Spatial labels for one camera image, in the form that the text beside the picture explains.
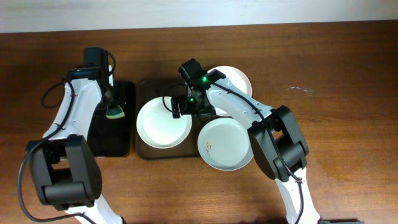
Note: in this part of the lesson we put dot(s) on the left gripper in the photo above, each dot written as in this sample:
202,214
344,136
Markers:
109,101

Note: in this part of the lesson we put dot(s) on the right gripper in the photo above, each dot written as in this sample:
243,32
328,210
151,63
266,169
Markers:
176,106

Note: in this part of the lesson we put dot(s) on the green and yellow sponge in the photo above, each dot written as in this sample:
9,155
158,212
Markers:
114,112

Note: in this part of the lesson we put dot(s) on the white plate top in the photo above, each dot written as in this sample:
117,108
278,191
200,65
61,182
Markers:
236,81

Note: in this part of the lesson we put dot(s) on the white plate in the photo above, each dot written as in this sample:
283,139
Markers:
236,81
157,127

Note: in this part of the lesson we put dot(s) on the pale blue plate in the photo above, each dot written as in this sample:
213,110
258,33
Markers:
224,144

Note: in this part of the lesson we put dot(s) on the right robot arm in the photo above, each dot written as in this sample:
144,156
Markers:
277,142

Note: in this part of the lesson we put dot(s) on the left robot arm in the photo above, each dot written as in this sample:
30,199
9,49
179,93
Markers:
63,168

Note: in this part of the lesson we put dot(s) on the brown plastic serving tray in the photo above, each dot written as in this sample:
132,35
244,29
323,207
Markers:
153,88

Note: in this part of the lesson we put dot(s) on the black rectangular water tray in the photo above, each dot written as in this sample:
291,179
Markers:
112,137

